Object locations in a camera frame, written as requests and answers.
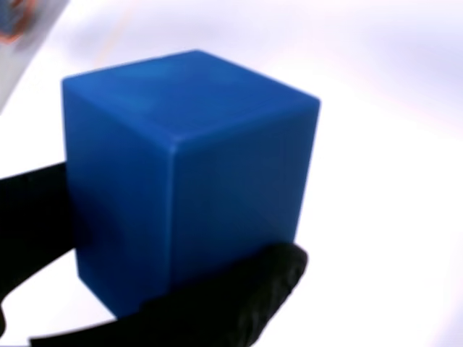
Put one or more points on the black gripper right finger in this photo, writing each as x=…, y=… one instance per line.
x=231, y=303

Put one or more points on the blue cube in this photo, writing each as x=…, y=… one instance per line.
x=181, y=173

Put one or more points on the blurred orange and blue object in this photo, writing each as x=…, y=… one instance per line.
x=12, y=20

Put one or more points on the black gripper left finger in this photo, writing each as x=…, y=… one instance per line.
x=32, y=224

